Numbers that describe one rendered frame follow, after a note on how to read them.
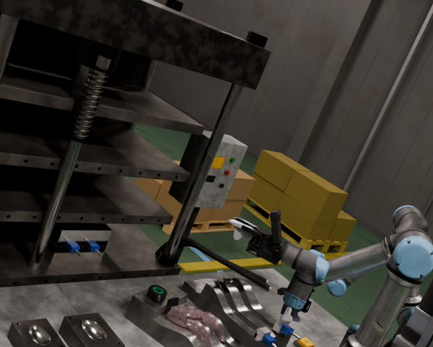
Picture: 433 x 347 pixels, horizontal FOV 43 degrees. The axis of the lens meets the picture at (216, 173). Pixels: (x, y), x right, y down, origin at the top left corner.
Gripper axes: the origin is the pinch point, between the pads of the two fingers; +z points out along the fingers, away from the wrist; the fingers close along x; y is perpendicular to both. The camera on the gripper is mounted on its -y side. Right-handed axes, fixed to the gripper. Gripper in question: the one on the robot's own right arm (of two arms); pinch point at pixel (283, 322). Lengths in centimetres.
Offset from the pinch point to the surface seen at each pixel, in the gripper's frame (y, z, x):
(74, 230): -77, -3, -67
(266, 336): 1.5, 5.8, -11.5
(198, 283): -45.2, 3.5, -10.6
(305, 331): -6.9, 8.6, 36.5
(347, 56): -383, -266, 542
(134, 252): -87, 6, -19
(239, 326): -9.7, 7.0, -17.2
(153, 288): -33, 2, -53
